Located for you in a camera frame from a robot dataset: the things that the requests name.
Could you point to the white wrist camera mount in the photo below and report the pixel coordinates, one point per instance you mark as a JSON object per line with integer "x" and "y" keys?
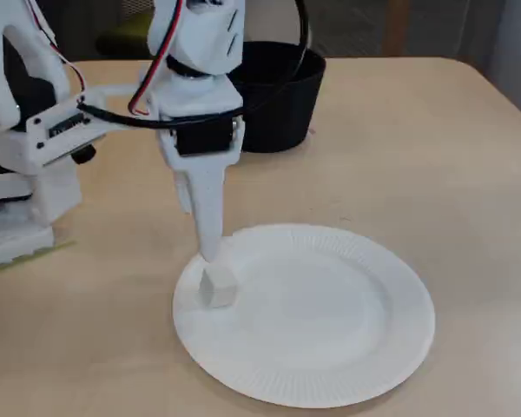
{"x": 56, "y": 143}

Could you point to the black ribbed pot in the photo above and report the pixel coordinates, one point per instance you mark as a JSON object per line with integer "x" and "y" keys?
{"x": 278, "y": 113}

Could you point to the wooden partition frame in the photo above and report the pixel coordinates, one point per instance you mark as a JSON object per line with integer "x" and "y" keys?
{"x": 397, "y": 26}

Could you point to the thin green base board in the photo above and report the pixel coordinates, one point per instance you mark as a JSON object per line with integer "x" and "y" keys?
{"x": 56, "y": 249}

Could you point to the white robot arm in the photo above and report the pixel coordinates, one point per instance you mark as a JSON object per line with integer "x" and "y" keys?
{"x": 195, "y": 35}

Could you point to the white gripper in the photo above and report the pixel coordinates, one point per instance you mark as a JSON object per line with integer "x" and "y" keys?
{"x": 200, "y": 102}

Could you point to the small pink scrap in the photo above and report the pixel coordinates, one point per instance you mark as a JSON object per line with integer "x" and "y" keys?
{"x": 313, "y": 130}

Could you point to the white paper plate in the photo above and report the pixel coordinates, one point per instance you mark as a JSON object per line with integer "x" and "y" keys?
{"x": 330, "y": 326}

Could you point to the white cube block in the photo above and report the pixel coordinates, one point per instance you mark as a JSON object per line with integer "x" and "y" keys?
{"x": 219, "y": 295}

